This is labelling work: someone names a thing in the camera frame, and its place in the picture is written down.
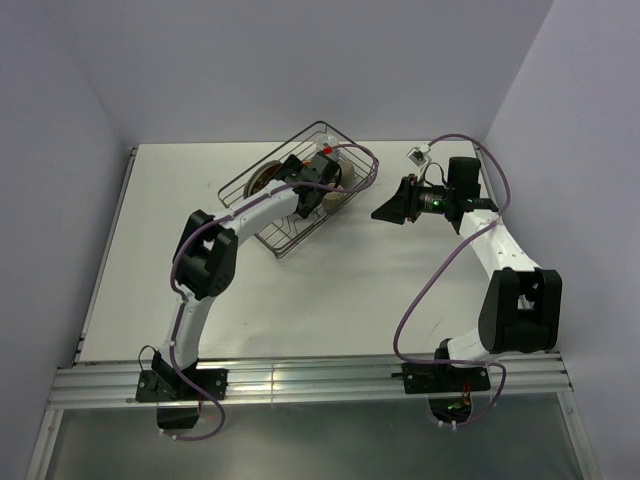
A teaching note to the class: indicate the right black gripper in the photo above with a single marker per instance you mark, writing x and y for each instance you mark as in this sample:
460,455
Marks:
405,203

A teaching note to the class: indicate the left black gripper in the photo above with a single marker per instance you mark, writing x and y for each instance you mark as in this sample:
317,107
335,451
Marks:
304,213

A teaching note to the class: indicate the small grey espresso cup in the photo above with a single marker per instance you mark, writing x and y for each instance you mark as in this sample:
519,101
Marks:
347,173

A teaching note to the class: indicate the red floral plate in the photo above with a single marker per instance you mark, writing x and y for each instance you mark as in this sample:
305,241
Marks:
260,178

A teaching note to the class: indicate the small brown speckled cup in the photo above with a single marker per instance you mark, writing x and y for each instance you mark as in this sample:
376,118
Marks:
332,200

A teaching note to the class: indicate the light blue ceramic mug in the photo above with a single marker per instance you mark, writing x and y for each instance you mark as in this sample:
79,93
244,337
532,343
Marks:
326,140

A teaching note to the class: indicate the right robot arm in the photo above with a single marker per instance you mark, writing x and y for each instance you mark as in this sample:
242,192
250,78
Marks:
520,312

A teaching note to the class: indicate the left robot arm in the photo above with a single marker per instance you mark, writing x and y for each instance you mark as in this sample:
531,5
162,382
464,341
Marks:
204,263

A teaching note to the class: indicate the dark wire dish rack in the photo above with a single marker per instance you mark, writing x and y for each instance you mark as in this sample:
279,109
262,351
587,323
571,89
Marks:
330,170

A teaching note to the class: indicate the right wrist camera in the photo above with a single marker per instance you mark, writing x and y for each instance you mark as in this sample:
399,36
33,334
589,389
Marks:
420,156

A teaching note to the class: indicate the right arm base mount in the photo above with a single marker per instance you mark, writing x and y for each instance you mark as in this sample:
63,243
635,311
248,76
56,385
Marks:
459,382

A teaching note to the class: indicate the aluminium extrusion rail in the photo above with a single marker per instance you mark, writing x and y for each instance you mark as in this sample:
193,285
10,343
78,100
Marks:
330,379

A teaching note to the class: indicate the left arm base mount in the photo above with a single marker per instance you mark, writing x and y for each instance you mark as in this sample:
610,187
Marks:
178,408

